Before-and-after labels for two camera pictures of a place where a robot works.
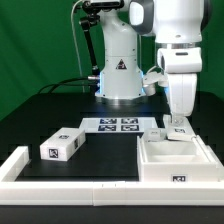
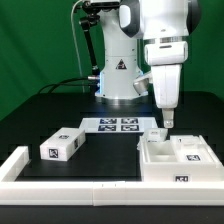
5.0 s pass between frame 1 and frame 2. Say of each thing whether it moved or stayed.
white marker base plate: stayed
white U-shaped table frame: stayed
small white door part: stayed
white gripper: moved
